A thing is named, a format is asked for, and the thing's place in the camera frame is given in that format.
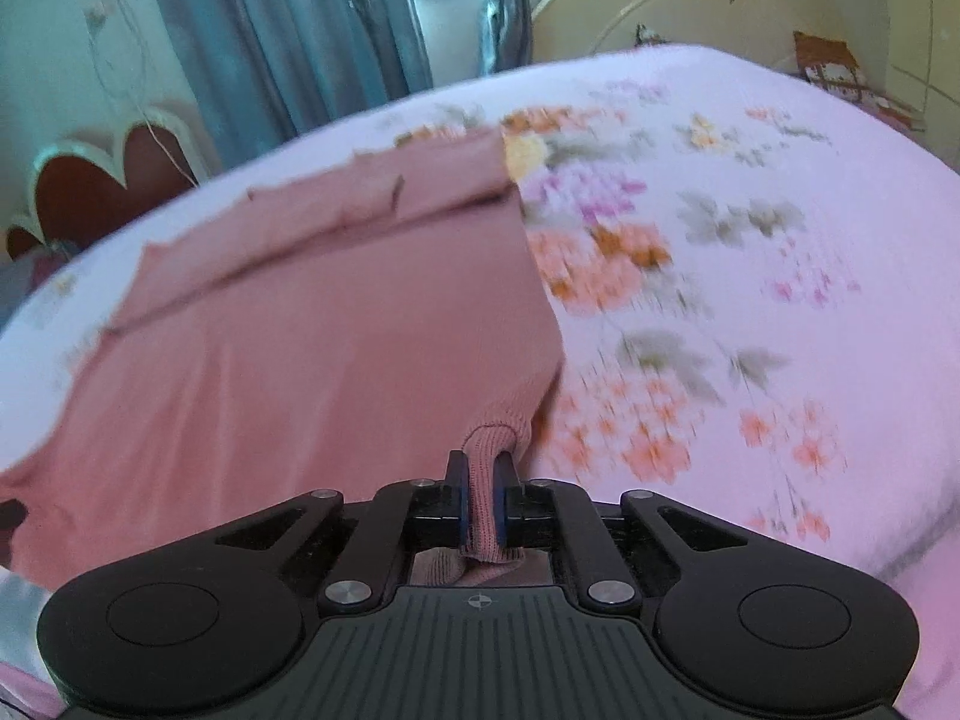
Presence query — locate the floral pink bed sheet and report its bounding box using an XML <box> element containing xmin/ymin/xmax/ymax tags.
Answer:
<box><xmin>0</xmin><ymin>41</ymin><xmax>960</xmax><ymax>720</ymax></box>

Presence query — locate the cream round headboard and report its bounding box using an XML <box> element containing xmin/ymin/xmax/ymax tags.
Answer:
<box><xmin>529</xmin><ymin>0</ymin><xmax>960</xmax><ymax>158</ymax></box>

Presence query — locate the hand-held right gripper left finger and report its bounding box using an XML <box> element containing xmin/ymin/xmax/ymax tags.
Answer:
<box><xmin>214</xmin><ymin>450</ymin><xmax>473</xmax><ymax>617</ymax></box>

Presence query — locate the pink sweater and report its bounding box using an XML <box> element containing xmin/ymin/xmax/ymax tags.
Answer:
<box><xmin>0</xmin><ymin>126</ymin><xmax>565</xmax><ymax>590</ymax></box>

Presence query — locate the red heart-shaped headboard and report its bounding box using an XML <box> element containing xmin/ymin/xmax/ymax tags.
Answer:
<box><xmin>0</xmin><ymin>116</ymin><xmax>203</xmax><ymax>256</ymax></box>

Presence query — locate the brown patterned pillow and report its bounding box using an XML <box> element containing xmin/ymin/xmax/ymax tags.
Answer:
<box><xmin>793</xmin><ymin>31</ymin><xmax>871</xmax><ymax>102</ymax></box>

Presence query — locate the tied blue curtain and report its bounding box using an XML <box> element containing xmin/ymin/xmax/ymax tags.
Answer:
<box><xmin>480</xmin><ymin>0</ymin><xmax>537</xmax><ymax>76</ymax></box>

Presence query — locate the blue patterned curtain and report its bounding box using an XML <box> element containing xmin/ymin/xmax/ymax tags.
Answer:
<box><xmin>150</xmin><ymin>0</ymin><xmax>436</xmax><ymax>166</ymax></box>

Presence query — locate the white cable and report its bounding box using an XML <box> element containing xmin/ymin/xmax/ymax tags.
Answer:
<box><xmin>86</xmin><ymin>0</ymin><xmax>200</xmax><ymax>185</ymax></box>

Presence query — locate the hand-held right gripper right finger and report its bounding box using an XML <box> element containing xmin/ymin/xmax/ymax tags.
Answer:
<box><xmin>491</xmin><ymin>451</ymin><xmax>752</xmax><ymax>614</ymax></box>

